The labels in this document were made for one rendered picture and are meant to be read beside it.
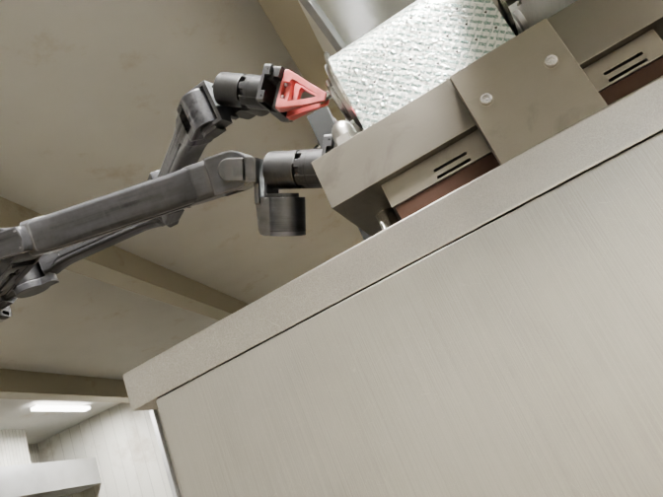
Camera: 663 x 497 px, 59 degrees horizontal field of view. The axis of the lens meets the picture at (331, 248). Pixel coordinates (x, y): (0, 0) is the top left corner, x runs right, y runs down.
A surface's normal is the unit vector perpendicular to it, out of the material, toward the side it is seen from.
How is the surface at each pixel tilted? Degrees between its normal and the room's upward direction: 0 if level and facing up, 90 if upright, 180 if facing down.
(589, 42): 90
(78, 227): 116
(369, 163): 90
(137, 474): 90
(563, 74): 90
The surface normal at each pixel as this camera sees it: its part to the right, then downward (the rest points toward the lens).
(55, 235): 0.00, 0.11
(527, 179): -0.38, -0.21
